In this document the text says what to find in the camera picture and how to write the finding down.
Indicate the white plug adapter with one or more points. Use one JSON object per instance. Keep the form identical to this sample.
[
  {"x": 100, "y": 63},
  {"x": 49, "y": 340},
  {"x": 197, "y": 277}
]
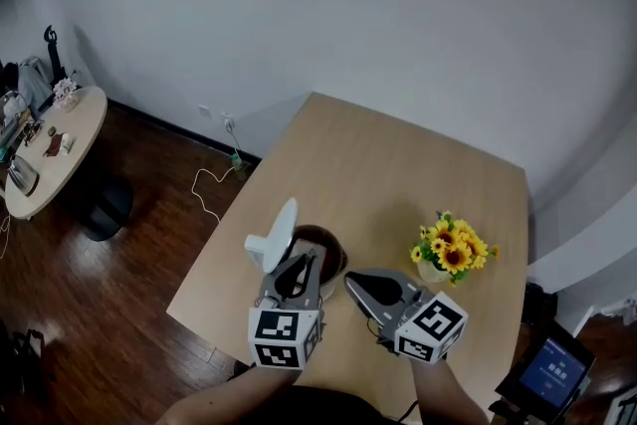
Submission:
[{"x": 228, "y": 120}]

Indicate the person's left forearm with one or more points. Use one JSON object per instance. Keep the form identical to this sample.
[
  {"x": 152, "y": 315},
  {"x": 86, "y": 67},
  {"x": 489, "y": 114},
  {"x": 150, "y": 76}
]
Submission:
[{"x": 234, "y": 395}]

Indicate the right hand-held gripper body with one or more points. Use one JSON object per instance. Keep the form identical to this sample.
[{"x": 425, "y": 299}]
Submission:
[{"x": 398, "y": 308}]

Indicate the black tablet with blue screen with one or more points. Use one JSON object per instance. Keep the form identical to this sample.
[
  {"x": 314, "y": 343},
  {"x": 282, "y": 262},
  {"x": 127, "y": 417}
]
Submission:
[{"x": 550, "y": 370}]

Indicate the sunflower bouquet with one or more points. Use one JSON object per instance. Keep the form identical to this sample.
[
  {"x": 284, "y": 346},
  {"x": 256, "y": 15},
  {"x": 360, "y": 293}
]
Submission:
[{"x": 453, "y": 244}]

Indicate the person's right forearm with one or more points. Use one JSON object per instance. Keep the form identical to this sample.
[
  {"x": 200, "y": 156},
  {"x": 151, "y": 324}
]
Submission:
[{"x": 445, "y": 393}]

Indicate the brown folded cloth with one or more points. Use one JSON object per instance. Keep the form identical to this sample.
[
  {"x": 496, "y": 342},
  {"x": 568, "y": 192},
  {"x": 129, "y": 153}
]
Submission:
[{"x": 54, "y": 145}]

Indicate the green bottle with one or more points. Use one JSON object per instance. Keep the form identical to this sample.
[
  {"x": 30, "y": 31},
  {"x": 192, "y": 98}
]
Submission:
[{"x": 239, "y": 165}]

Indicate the black bag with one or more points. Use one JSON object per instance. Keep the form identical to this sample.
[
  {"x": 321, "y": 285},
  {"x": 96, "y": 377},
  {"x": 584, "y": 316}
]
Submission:
[{"x": 22, "y": 358}]

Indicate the white teapot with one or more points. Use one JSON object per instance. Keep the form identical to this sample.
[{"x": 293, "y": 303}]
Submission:
[{"x": 334, "y": 259}]

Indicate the black round table base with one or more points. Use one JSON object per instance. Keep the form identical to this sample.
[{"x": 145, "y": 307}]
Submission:
[{"x": 107, "y": 209}]

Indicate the white wall socket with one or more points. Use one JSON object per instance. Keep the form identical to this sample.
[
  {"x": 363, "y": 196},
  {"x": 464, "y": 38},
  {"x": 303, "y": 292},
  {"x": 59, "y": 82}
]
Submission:
[{"x": 205, "y": 111}]

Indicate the tea set tray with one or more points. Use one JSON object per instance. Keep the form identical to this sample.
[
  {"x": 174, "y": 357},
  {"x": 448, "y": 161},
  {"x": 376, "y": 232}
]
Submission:
[{"x": 17, "y": 124}]

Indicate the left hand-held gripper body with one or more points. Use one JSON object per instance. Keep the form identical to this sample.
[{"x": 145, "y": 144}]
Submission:
[{"x": 286, "y": 336}]

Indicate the person's dark clothing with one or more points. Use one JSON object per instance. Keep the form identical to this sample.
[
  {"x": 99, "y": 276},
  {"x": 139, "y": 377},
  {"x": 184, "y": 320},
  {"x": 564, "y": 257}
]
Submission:
[{"x": 323, "y": 405}]

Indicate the white flower pot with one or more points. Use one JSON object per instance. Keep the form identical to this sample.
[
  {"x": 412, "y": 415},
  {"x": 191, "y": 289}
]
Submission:
[{"x": 430, "y": 273}]

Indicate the pale tea bag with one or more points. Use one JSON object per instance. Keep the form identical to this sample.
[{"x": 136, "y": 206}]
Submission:
[{"x": 304, "y": 246}]

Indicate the pale pink flower arrangement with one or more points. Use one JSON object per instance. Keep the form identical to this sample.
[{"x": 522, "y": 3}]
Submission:
[{"x": 64, "y": 92}]

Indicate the glass kettle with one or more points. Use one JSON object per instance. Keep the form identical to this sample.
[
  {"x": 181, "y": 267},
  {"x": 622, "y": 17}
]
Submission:
[{"x": 22, "y": 176}]

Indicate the white teapot lid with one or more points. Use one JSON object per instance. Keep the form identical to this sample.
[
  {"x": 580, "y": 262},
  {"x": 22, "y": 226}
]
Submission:
[{"x": 279, "y": 239}]

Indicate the small white box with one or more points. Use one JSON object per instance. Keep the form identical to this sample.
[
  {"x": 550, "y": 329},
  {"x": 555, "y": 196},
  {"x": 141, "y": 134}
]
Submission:
[{"x": 67, "y": 143}]

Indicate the round wooden side table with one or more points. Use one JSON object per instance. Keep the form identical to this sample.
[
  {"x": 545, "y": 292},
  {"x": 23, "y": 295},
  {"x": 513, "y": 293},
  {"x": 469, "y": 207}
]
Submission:
[{"x": 74, "y": 139}]

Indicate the black floor stand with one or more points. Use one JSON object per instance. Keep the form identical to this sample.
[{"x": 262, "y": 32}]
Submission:
[{"x": 54, "y": 57}]

